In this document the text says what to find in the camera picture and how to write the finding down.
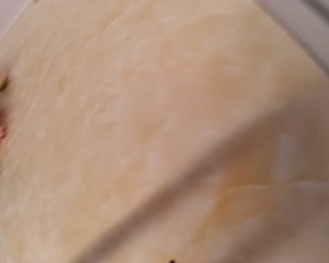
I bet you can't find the aluminium front frame rail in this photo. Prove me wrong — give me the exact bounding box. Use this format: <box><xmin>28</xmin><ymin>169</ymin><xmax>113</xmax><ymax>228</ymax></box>
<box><xmin>256</xmin><ymin>0</ymin><xmax>329</xmax><ymax>76</ymax></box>

